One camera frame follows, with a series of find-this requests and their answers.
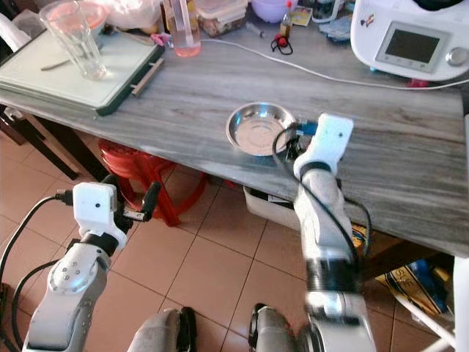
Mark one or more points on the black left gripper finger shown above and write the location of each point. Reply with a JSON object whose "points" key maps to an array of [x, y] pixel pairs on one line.
{"points": [[108, 179], [152, 199]]}

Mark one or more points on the round steel plate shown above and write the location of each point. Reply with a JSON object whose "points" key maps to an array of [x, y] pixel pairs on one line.
{"points": [[253, 130]]}

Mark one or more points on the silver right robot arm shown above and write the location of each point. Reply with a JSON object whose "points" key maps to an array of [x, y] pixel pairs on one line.
{"points": [[330, 249]]}

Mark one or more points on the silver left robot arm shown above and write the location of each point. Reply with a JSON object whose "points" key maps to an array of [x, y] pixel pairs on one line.
{"points": [[69, 293]]}

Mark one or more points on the red plastic stool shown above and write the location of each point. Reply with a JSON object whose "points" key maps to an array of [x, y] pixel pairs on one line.
{"points": [[139, 165]]}

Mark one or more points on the white plastic bin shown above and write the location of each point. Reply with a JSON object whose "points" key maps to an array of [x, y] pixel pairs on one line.
{"points": [[267, 209]]}

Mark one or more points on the white tray with green rim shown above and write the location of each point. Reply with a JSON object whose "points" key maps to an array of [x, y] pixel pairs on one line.
{"points": [[58, 81]]}

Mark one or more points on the small sauce bottle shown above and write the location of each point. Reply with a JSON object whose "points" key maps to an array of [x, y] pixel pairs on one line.
{"points": [[284, 29]]}

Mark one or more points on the blue cloth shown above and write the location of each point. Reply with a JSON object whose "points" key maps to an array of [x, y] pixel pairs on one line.
{"points": [[341, 28]]}

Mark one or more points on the small table knife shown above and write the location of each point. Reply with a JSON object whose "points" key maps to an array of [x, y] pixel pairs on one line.
{"points": [[55, 65]]}

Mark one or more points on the grey left robot leg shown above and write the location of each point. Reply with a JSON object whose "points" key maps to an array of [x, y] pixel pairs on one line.
{"points": [[165, 334]]}

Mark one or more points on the grey robot leg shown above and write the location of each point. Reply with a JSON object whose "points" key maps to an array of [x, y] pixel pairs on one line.
{"points": [[275, 334], [165, 334]]}

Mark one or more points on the clear glass tumbler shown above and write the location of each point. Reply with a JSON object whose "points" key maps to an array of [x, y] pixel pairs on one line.
{"points": [[77, 40]]}

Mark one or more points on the purple bowl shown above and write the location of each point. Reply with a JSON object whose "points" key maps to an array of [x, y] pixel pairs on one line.
{"points": [[270, 7]]}

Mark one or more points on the white kitchen appliance with screen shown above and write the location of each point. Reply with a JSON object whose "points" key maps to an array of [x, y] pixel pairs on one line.
{"points": [[410, 40]]}

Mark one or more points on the clear plastic food container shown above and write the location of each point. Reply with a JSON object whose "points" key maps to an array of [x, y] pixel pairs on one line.
{"points": [[220, 16]]}

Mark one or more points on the clear bottle with pink liquid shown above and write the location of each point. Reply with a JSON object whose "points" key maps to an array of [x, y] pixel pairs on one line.
{"points": [[183, 33]]}

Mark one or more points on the clear plastic bag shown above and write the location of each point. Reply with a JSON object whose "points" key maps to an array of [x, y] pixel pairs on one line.
{"points": [[11, 33]]}

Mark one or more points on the blue and yellow bag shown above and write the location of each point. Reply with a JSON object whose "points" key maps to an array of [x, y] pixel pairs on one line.
{"points": [[418, 282]]}

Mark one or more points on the grey right robot leg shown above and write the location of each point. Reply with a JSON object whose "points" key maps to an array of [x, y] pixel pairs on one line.
{"points": [[275, 334]]}

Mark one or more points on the white pipe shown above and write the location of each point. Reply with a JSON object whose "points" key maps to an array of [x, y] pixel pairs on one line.
{"points": [[425, 319]]}

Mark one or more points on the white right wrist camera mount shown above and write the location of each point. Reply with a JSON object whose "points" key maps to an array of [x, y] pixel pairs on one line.
{"points": [[326, 143]]}

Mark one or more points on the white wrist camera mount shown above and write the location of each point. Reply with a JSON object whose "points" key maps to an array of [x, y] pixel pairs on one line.
{"points": [[94, 213], [326, 143]]}

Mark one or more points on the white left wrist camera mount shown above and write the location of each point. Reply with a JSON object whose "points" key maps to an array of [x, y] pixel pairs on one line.
{"points": [[94, 213]]}

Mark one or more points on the dark table frame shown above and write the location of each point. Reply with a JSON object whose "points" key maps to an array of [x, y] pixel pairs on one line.
{"points": [[44, 139]]}

